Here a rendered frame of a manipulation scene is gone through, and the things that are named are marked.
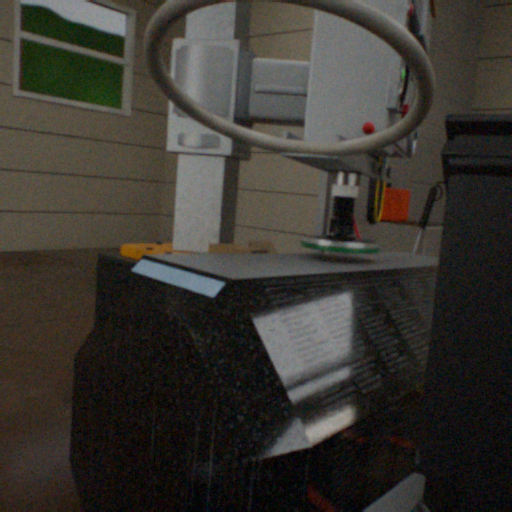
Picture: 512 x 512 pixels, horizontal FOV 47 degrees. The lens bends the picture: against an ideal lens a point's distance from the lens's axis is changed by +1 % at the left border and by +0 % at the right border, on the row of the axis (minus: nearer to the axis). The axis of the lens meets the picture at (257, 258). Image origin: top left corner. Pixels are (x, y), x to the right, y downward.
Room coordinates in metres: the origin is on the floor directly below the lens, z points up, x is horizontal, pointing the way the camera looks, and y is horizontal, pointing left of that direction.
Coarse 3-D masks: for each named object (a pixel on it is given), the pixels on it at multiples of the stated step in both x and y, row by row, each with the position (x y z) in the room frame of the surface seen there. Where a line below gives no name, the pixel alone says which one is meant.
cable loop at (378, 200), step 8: (376, 160) 2.18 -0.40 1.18; (376, 184) 2.19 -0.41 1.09; (384, 184) 2.38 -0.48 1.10; (368, 192) 2.19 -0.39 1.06; (376, 192) 2.19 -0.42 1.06; (368, 200) 2.19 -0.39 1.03; (376, 200) 2.19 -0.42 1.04; (368, 208) 2.19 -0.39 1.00; (376, 208) 2.20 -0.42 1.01; (368, 216) 2.20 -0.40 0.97; (376, 216) 2.21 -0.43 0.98
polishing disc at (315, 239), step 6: (306, 240) 1.62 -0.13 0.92; (312, 240) 1.60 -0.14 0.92; (318, 240) 1.58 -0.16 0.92; (324, 240) 1.58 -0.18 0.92; (330, 240) 1.59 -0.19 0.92; (336, 240) 1.61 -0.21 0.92; (360, 240) 1.68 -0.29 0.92; (366, 240) 1.70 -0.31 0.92; (342, 246) 1.56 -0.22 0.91; (348, 246) 1.56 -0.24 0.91; (354, 246) 1.56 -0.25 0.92; (360, 246) 1.57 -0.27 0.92; (366, 246) 1.58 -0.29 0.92; (372, 246) 1.59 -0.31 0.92; (378, 246) 1.64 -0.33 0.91
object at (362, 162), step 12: (288, 132) 1.25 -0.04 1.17; (288, 156) 1.27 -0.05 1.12; (300, 156) 1.25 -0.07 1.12; (312, 156) 1.23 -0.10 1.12; (324, 156) 1.22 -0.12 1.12; (336, 156) 1.21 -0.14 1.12; (348, 156) 1.32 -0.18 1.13; (360, 156) 1.48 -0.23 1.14; (324, 168) 1.55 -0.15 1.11; (336, 168) 1.51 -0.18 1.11; (348, 168) 1.47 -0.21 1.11; (360, 168) 1.50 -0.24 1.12; (372, 168) 1.68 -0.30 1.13
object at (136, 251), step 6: (126, 246) 2.29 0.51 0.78; (132, 246) 2.29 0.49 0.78; (138, 246) 2.31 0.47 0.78; (144, 246) 2.33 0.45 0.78; (150, 246) 2.34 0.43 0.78; (156, 246) 2.36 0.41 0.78; (162, 246) 2.38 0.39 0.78; (168, 246) 2.39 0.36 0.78; (126, 252) 2.28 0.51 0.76; (132, 252) 2.25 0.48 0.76; (138, 252) 2.22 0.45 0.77; (144, 252) 2.19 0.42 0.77; (150, 252) 2.17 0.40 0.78; (156, 252) 2.17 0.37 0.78; (162, 252) 2.18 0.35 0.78; (168, 252) 2.14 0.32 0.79; (174, 252) 2.21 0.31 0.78; (180, 252) 2.23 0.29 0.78; (186, 252) 2.23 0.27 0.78; (192, 252) 2.24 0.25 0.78; (138, 258) 2.22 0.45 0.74
